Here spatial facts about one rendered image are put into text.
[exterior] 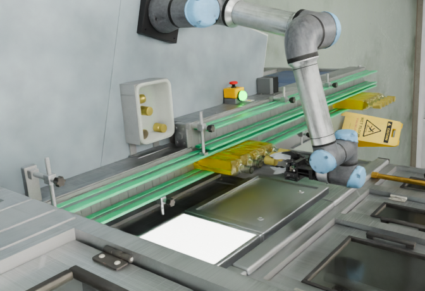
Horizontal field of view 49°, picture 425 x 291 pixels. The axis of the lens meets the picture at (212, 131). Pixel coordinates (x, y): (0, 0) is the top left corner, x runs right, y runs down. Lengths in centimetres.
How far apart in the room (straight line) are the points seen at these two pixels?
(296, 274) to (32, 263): 82
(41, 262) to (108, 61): 103
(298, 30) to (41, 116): 83
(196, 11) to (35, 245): 107
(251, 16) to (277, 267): 84
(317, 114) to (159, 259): 87
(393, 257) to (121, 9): 121
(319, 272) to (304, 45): 66
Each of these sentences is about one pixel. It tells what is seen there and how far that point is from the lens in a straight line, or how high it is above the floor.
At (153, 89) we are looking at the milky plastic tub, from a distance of 180.
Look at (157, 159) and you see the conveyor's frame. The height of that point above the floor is 88.
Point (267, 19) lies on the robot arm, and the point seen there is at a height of 119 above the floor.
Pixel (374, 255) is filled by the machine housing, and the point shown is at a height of 162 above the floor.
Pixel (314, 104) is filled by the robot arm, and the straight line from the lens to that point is 143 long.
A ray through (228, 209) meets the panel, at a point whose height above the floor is 110.
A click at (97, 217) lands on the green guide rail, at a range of 152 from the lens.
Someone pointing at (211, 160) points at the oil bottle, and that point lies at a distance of 177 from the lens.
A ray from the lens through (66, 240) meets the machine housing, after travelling 82.
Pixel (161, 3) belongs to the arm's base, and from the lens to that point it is 175.
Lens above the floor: 207
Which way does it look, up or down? 39 degrees down
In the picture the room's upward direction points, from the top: 98 degrees clockwise
